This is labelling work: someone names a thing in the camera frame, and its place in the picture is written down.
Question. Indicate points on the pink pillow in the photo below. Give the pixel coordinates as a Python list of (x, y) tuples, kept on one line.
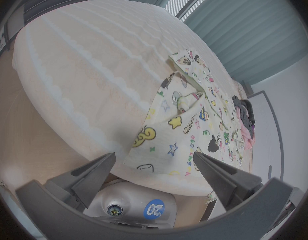
[(237, 86)]

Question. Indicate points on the grey bedside table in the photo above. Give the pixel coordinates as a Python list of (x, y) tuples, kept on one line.
[(247, 87)]

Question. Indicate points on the black chest of drawers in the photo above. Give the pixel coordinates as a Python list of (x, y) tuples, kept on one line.
[(43, 6)]

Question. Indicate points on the bed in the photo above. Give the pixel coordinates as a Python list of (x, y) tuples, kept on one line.
[(94, 59)]

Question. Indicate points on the pile of clothes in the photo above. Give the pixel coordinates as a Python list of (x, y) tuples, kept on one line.
[(245, 119)]

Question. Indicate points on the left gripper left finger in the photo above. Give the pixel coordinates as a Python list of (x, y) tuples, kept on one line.
[(91, 176)]

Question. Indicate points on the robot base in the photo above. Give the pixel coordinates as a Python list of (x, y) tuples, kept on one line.
[(129, 196)]

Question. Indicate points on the window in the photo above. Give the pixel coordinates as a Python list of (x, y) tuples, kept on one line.
[(184, 1)]

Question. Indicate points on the white printed pyjama top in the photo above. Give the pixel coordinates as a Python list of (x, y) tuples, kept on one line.
[(169, 134)]

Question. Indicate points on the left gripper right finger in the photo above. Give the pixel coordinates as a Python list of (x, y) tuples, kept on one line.
[(219, 179)]

